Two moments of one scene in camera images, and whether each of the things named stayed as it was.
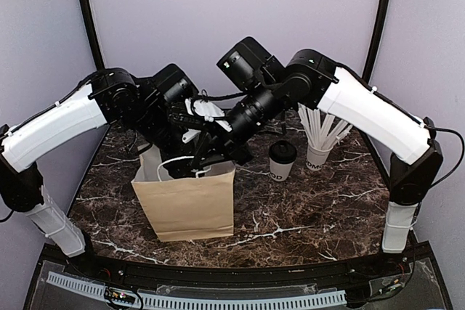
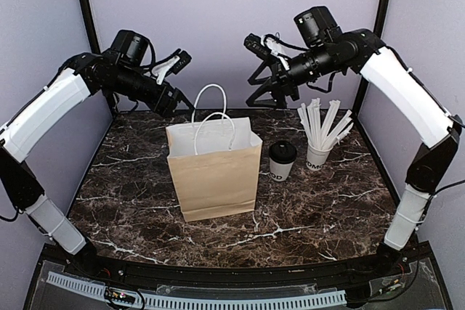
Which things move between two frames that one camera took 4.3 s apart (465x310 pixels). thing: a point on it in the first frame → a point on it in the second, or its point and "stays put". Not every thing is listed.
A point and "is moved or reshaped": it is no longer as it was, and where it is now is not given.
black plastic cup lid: x=282 y=152 stays put
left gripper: x=174 y=162 → x=166 y=109
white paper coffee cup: x=280 y=172 stays put
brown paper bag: x=182 y=208 is moved or reshaped
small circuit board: x=119 y=296 stays put
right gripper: x=224 y=147 → x=278 y=73
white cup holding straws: x=317 y=158 stays put
